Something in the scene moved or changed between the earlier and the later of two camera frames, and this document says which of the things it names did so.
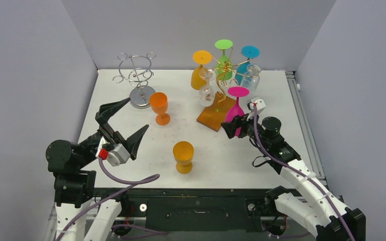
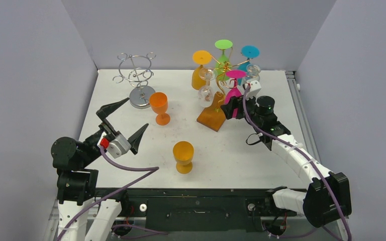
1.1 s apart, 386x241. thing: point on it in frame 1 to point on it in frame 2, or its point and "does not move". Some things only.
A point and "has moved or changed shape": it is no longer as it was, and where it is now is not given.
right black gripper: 240,123 to 232,111
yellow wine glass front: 183,152 does not move
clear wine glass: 207,93 does not move
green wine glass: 223,71 does not move
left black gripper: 106,110 does not move
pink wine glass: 235,110 has moved or changed shape
